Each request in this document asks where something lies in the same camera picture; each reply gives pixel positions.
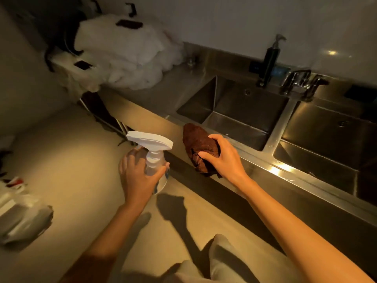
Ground person's left hand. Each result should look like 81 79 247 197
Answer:
119 146 171 208

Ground chrome sink faucet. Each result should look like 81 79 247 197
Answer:
279 69 330 103

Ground white plastic bag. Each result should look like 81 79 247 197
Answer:
0 177 54 245

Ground pile of white towels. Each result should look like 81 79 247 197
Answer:
48 13 187 96

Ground black cable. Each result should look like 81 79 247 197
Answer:
44 10 87 72

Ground person's light trousers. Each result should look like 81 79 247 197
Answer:
116 234 298 283

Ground stainless steel double sink unit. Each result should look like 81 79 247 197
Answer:
97 42 377 264

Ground clear spray bottle white nozzle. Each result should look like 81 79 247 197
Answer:
126 130 174 195

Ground person's left forearm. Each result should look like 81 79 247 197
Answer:
58 200 148 283

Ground black soap pump dispenser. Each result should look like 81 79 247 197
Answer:
256 34 287 88

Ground person's right hand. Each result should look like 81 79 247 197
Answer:
198 134 251 189

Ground dark metal rack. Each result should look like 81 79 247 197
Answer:
79 91 134 139

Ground brown cleaning cloth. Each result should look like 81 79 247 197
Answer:
182 123 222 175

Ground person's right forearm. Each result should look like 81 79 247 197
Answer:
236 176 375 283

